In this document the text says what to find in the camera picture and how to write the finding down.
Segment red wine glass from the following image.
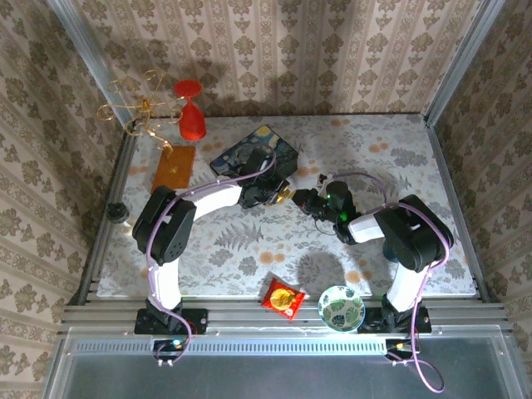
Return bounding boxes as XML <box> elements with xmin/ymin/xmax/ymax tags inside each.
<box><xmin>173</xmin><ymin>79</ymin><xmax>208</xmax><ymax>141</ymax></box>

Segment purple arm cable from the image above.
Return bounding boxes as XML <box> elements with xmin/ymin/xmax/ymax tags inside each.
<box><xmin>331</xmin><ymin>171</ymin><xmax>455</xmax><ymax>394</ymax></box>
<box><xmin>145</xmin><ymin>144</ymin><xmax>278</xmax><ymax>369</ymax></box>

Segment gold wire stand, wooden base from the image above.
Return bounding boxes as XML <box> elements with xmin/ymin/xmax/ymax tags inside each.
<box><xmin>96</xmin><ymin>69</ymin><xmax>197</xmax><ymax>195</ymax></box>

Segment dark box with starry painting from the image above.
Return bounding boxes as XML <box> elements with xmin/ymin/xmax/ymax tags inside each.
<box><xmin>209</xmin><ymin>126</ymin><xmax>301</xmax><ymax>186</ymax></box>

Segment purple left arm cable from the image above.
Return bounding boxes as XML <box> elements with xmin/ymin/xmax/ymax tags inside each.
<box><xmin>145</xmin><ymin>144</ymin><xmax>278</xmax><ymax>369</ymax></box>

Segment slotted grey cable duct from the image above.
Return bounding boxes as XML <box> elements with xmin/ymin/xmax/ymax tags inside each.
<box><xmin>70</xmin><ymin>338</ymin><xmax>506</xmax><ymax>355</ymax></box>

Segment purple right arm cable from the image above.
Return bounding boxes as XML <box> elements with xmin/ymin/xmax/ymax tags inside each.
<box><xmin>331</xmin><ymin>171</ymin><xmax>455</xmax><ymax>394</ymax></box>

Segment black knob on frame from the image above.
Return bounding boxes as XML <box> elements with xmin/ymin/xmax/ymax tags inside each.
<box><xmin>106</xmin><ymin>200</ymin><xmax>128</xmax><ymax>225</ymax></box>

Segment small black connector board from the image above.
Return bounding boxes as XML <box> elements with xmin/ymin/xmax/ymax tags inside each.
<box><xmin>152</xmin><ymin>338</ymin><xmax>189</xmax><ymax>363</ymax></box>
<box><xmin>385</xmin><ymin>338</ymin><xmax>417</xmax><ymax>363</ymax></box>

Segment red snack packet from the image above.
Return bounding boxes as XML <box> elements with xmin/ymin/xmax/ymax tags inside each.
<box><xmin>260</xmin><ymin>277</ymin><xmax>307</xmax><ymax>322</ymax></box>

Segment aluminium extrusion frame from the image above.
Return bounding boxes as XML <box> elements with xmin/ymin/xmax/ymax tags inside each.
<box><xmin>39</xmin><ymin>0</ymin><xmax>527</xmax><ymax>399</ymax></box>

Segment green leaf pattern bowl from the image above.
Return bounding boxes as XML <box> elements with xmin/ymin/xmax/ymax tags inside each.
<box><xmin>317</xmin><ymin>284</ymin><xmax>367</xmax><ymax>333</ymax></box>

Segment floral patterned tablecloth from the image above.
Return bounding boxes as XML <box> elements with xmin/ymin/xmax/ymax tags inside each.
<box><xmin>96</xmin><ymin>114</ymin><xmax>477</xmax><ymax>298</ymax></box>

